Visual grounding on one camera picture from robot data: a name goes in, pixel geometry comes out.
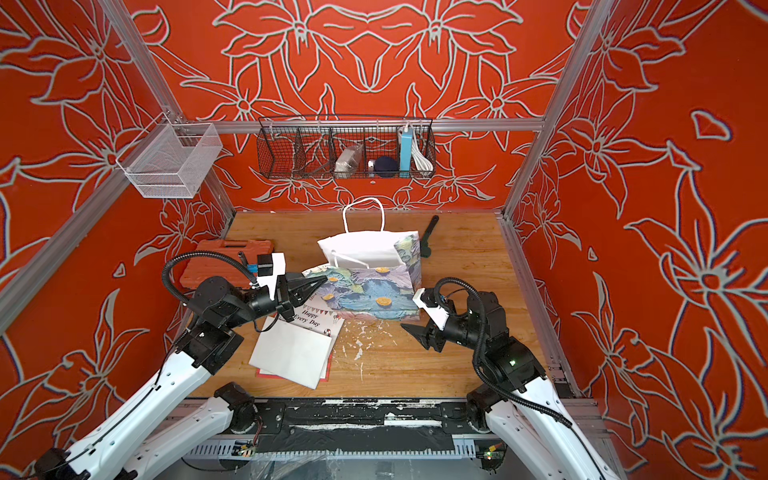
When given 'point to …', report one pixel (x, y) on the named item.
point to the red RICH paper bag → (265, 374)
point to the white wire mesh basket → (171, 161)
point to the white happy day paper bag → (299, 350)
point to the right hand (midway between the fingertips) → (407, 313)
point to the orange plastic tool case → (200, 267)
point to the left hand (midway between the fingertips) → (323, 277)
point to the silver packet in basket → (349, 162)
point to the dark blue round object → (386, 166)
